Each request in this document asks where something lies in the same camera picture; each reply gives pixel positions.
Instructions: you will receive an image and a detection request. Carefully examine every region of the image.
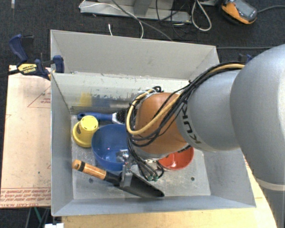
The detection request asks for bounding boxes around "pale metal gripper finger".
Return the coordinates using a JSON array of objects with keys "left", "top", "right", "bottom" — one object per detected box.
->
[
  {"left": 116, "top": 149, "right": 130, "bottom": 164},
  {"left": 120, "top": 164, "right": 134, "bottom": 188}
]

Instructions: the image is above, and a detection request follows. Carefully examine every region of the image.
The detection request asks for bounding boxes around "blue plastic bowl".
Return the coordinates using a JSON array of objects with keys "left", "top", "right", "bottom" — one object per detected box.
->
[{"left": 89, "top": 122, "right": 133, "bottom": 173}]

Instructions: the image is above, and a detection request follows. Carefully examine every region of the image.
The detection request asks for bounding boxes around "yellow plastic cup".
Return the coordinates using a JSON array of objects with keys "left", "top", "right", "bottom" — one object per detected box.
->
[{"left": 71, "top": 114, "right": 100, "bottom": 149}]

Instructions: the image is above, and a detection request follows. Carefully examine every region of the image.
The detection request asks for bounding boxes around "red-orange plastic bowl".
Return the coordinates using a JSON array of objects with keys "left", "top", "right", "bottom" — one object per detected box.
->
[{"left": 157, "top": 144, "right": 195, "bottom": 172}]

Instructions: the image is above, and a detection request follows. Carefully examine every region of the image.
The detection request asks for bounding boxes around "grey metal bin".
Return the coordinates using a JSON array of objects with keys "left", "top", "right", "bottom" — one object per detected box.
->
[{"left": 40, "top": 29, "right": 265, "bottom": 228}]

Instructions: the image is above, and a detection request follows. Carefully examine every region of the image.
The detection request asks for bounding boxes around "brown cardboard board red print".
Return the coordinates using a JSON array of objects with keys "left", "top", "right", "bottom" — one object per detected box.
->
[{"left": 0, "top": 64, "right": 59, "bottom": 212}]

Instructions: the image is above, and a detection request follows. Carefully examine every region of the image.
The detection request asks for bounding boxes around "wooden handled black garden trowel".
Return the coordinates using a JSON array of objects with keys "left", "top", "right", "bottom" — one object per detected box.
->
[{"left": 70, "top": 159, "right": 167, "bottom": 199}]

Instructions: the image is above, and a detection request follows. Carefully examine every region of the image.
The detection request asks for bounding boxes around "blue handled black bristle brush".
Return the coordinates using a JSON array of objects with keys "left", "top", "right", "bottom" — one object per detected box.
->
[{"left": 76, "top": 106, "right": 129, "bottom": 126}]

